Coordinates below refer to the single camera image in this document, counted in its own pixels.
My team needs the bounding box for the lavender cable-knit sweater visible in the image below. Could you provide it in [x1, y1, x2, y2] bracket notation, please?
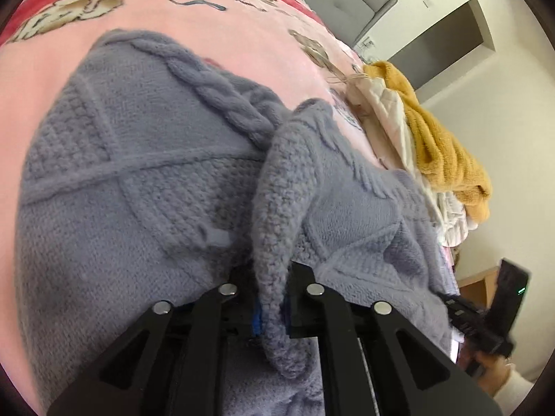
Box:
[15, 31, 452, 415]

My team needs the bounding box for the right hand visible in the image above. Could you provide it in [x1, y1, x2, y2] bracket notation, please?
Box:
[457, 345, 512, 397]

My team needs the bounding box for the white cream garment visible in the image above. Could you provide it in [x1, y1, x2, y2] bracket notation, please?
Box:
[345, 74, 477, 247]

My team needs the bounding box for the mustard yellow knit garment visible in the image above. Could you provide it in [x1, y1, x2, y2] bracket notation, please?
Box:
[363, 61, 493, 224]

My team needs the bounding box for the pink cartoon-print blanket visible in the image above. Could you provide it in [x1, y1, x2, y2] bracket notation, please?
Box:
[1, 0, 382, 409]

